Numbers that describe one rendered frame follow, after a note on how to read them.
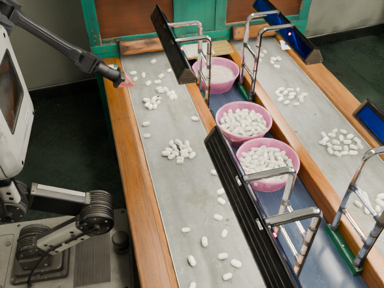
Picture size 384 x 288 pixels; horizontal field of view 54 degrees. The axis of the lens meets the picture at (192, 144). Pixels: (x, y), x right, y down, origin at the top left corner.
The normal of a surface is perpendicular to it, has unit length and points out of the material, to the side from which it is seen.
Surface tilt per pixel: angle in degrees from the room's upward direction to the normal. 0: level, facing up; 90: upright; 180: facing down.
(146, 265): 0
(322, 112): 0
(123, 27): 90
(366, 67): 0
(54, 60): 90
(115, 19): 90
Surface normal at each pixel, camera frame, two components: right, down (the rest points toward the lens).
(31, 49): 0.34, 0.65
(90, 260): 0.00, -0.73
